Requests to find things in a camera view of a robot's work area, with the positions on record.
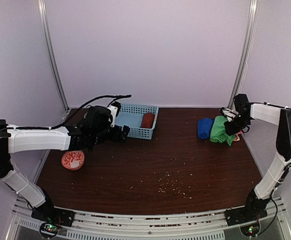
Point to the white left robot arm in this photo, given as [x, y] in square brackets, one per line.
[97, 127]

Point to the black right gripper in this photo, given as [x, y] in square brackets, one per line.
[230, 130]

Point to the white cloth under green towel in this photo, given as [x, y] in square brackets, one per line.
[237, 136]

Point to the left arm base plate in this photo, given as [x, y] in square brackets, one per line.
[59, 217]

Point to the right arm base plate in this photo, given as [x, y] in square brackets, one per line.
[237, 216]

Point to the blue towel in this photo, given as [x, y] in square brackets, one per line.
[204, 127]

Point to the left aluminium corner post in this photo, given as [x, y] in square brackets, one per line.
[51, 55]

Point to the aluminium front rail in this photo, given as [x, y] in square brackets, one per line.
[207, 225]

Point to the green towel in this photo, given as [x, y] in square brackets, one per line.
[218, 132]

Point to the aluminium corner post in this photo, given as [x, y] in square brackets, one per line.
[246, 49]
[51, 55]

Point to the right aluminium corner post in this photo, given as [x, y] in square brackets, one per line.
[246, 49]

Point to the rust brown towel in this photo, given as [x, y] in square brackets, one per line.
[147, 120]

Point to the orange patterned bowl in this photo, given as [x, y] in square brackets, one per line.
[73, 160]

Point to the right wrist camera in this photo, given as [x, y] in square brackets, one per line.
[228, 113]

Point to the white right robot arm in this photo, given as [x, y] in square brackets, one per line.
[279, 116]

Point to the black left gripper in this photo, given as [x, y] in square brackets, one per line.
[116, 137]

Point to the light blue perforated basket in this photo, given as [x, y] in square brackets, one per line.
[132, 115]

